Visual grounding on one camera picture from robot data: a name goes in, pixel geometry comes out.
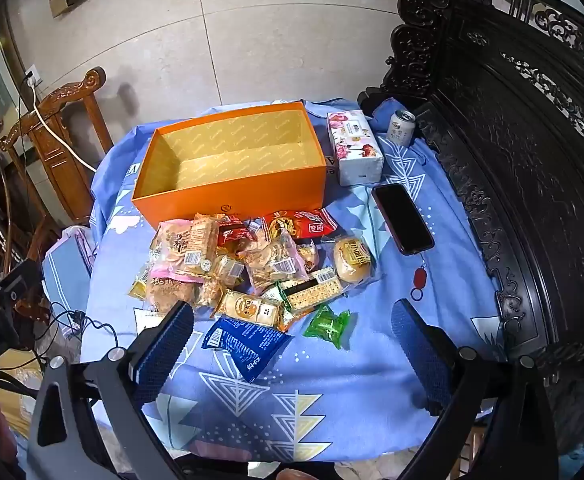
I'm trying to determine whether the brown carved wooden chair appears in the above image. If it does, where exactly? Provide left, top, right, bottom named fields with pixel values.
left=0, top=67, right=115, bottom=226

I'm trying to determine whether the dark carved wooden bench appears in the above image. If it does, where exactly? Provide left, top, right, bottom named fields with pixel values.
left=357, top=0, right=584, bottom=461

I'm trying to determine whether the black charger cable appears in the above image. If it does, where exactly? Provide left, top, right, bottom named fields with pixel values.
left=16, top=72, right=34, bottom=137

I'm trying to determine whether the small clear snack packet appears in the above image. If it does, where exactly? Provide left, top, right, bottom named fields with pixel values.
left=296, top=241, right=321, bottom=272

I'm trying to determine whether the orange cardboard box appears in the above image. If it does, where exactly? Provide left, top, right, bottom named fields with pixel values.
left=131, top=101, right=328, bottom=223

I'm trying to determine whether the yellow cake packet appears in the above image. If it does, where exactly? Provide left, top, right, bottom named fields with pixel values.
left=214, top=289, right=280, bottom=328

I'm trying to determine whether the clear biscuit packet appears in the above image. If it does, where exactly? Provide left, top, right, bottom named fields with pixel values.
left=244, top=232, right=310, bottom=295

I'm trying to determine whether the black smartphone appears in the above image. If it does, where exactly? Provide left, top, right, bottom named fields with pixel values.
left=371, top=183, right=435, bottom=256

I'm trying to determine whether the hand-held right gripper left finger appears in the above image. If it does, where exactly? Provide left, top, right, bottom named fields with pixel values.
left=24, top=301, right=195, bottom=480

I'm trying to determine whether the round bread bun packet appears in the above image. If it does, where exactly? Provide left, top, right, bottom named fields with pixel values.
left=324, top=234, right=380, bottom=287

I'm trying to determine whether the blue snack packet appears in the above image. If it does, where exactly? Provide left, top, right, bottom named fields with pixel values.
left=201, top=316, right=293, bottom=383

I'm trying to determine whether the green-ended cracker packet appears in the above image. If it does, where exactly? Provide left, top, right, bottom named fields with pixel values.
left=264, top=267, right=345, bottom=333

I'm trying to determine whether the pink-edged pastry packet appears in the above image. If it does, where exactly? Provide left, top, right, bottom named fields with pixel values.
left=142, top=272, right=208, bottom=313
left=150, top=212, right=221, bottom=281

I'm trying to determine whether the red key tag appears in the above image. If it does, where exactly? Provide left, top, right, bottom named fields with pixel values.
left=409, top=255, right=429, bottom=302

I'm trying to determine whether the clear pastry packet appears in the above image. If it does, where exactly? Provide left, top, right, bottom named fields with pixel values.
left=197, top=255, right=247, bottom=309

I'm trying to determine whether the blue flat box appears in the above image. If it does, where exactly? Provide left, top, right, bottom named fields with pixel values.
left=42, top=240, right=91, bottom=306

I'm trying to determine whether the white cable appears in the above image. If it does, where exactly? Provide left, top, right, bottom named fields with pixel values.
left=28, top=79, right=99, bottom=172

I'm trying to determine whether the small yellow snack packet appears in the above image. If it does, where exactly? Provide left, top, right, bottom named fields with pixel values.
left=128, top=277, right=152, bottom=302

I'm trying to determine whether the red black-band snack packet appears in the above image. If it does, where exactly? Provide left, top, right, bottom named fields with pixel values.
left=217, top=225, right=258, bottom=257

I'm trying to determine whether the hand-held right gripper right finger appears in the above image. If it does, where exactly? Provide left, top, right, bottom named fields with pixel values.
left=391, top=299, right=562, bottom=480

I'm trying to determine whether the green snack packet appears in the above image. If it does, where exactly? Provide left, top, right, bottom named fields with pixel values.
left=304, top=306, right=351, bottom=350

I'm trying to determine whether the white drink can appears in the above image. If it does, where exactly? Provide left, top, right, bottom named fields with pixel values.
left=386, top=110, right=418, bottom=148

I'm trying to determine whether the curved brown wooden armchair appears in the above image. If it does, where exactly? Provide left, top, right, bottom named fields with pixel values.
left=0, top=150, right=58, bottom=266

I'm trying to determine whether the blue printed tablecloth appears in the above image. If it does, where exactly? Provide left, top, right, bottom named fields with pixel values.
left=42, top=97, right=523, bottom=461

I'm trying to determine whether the red checkered-edge snack packet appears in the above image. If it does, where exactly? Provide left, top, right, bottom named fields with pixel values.
left=262, top=209, right=338, bottom=241

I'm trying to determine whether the floral tissue box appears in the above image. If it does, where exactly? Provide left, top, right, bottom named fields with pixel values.
left=326, top=110, right=385, bottom=187

